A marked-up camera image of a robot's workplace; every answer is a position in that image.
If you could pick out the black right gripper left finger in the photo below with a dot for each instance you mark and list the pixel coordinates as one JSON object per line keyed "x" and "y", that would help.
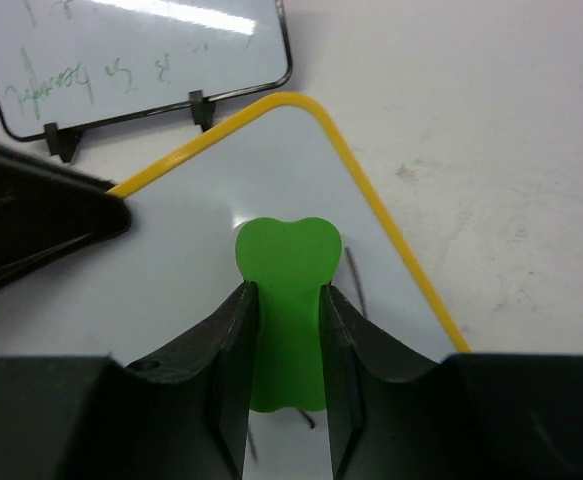
{"x": 181, "y": 412}

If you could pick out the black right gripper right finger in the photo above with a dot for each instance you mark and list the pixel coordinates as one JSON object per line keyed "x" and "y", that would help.
{"x": 392, "y": 413}

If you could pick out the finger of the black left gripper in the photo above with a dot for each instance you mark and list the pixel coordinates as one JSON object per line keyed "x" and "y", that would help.
{"x": 48, "y": 212}

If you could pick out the yellow framed whiteboard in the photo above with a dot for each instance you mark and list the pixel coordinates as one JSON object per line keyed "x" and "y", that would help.
{"x": 116, "y": 301}

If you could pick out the green whiteboard eraser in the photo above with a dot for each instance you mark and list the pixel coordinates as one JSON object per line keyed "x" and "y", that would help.
{"x": 289, "y": 262}

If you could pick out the black framed whiteboard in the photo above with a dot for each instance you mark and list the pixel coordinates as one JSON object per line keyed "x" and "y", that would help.
{"x": 78, "y": 65}

